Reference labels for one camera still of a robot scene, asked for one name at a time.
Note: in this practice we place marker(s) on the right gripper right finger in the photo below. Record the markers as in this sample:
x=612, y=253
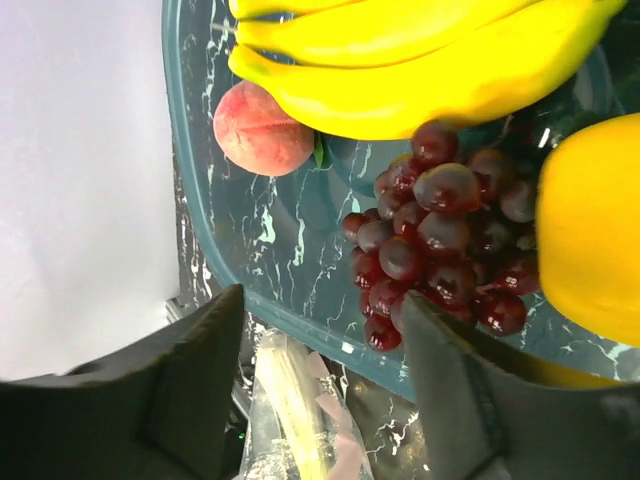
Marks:
x=489, y=411

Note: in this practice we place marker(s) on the purple fake grapes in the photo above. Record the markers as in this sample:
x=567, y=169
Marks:
x=457, y=230

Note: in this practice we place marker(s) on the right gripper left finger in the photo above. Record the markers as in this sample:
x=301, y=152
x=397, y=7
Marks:
x=156, y=409

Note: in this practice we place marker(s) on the green white fake leek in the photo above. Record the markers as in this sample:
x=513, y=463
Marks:
x=281, y=370

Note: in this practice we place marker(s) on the yellow fake banana bunch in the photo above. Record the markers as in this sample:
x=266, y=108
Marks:
x=486, y=75

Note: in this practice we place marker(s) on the blue plastic container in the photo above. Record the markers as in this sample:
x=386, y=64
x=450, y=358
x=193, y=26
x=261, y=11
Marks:
x=281, y=239

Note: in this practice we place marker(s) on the red fake peach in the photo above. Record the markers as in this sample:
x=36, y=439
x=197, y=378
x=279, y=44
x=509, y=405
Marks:
x=257, y=135

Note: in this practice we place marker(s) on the clear zip top bag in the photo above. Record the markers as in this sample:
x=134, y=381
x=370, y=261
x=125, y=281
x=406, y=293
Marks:
x=266, y=455

